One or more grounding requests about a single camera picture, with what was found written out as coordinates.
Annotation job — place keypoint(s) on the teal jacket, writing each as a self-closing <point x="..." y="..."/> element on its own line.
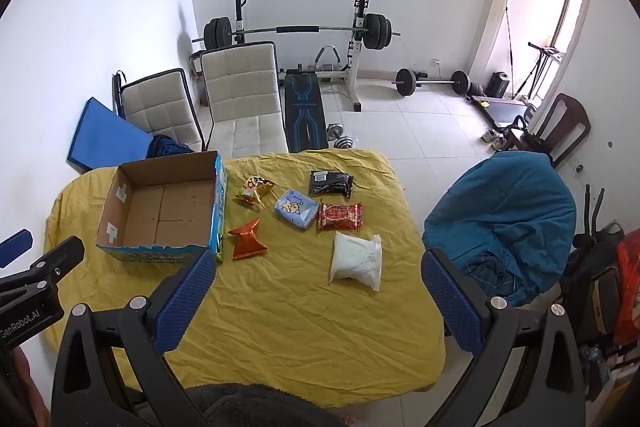
<point x="500" y="217"/>

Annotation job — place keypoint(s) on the red snack packet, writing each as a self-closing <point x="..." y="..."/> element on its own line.
<point x="340" y="217"/>

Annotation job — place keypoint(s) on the black speaker box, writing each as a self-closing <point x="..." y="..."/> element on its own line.
<point x="499" y="84"/>

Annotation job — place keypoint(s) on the black weight bench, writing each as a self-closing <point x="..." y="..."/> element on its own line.
<point x="302" y="107"/>

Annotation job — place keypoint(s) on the large white padded chair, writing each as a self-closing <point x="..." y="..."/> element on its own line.
<point x="240" y="87"/>

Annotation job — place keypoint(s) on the light blue tissue packet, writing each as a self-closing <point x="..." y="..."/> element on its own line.
<point x="295" y="209"/>

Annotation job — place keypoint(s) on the chrome dumbbell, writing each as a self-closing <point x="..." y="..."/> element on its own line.
<point x="344" y="143"/>
<point x="334" y="130"/>

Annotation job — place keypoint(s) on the short barbell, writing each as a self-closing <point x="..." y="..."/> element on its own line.
<point x="406" y="82"/>

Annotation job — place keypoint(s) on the blue exercise mat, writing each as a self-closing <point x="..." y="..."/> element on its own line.
<point x="105" y="132"/>

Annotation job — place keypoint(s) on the red plastic bag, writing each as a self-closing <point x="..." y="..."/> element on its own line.
<point x="629" y="287"/>

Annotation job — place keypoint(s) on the dark wooden chair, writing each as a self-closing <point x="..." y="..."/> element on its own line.
<point x="567" y="117"/>

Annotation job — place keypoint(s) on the white soft packet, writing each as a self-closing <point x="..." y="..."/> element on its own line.
<point x="352" y="259"/>

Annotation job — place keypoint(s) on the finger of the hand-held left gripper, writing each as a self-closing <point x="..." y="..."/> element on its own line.
<point x="15" y="244"/>
<point x="50" y="263"/>

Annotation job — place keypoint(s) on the yellow tablecloth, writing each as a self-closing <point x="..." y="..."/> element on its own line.
<point x="300" y="332"/>

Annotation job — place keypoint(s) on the person's left forearm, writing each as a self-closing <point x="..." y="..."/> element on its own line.
<point x="25" y="387"/>

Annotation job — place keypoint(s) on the pair of white shoes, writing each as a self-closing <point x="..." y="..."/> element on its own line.
<point x="491" y="135"/>

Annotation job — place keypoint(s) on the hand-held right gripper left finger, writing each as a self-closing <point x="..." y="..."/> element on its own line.
<point x="185" y="302"/>

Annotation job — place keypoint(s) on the white barbell rack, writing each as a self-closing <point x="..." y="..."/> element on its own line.
<point x="360" y="57"/>

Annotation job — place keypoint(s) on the black exercise machine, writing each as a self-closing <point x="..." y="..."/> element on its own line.
<point x="595" y="277"/>

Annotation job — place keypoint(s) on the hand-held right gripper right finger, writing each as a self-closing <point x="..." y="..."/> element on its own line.
<point x="450" y="302"/>

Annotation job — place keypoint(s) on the dark blue cloth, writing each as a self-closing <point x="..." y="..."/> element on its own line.
<point x="167" y="147"/>

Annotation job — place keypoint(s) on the dark fleece garment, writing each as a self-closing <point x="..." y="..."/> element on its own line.
<point x="260" y="407"/>

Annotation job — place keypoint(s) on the small white padded chair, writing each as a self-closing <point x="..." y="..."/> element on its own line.
<point x="160" y="112"/>

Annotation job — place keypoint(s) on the yellow snack packet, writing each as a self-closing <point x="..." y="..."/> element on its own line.
<point x="255" y="189"/>

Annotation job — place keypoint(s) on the barbell with black plates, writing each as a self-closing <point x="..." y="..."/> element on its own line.
<point x="297" y="29"/>

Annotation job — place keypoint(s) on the black packet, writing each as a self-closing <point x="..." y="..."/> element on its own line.
<point x="327" y="183"/>

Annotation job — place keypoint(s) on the orange foil packet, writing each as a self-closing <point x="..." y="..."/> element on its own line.
<point x="247" y="242"/>

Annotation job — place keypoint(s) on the cardboard box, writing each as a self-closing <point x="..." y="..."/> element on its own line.
<point x="150" y="207"/>

